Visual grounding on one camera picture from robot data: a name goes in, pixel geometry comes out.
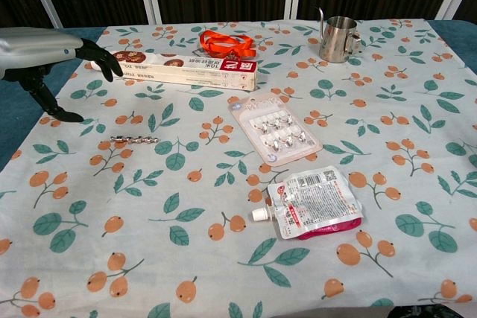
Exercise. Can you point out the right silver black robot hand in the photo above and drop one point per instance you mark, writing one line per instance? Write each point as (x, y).
(473, 159)

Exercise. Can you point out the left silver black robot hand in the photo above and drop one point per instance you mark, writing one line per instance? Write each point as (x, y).
(41, 48)

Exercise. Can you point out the long white red carton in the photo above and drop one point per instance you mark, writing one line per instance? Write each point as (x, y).
(186, 70)

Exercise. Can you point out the clear badge card holder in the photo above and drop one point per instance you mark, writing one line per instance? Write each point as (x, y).
(196, 52)

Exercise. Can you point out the white spouted foil pouch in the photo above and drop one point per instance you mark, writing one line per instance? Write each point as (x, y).
(316, 202)

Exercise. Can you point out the stainless steel spouted pitcher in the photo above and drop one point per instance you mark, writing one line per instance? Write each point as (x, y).
(335, 40)

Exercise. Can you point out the pink carded hook pack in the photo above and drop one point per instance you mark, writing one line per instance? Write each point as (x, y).
(275, 132)

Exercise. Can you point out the floral fruit-print tablecloth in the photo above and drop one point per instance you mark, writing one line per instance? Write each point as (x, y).
(223, 184)

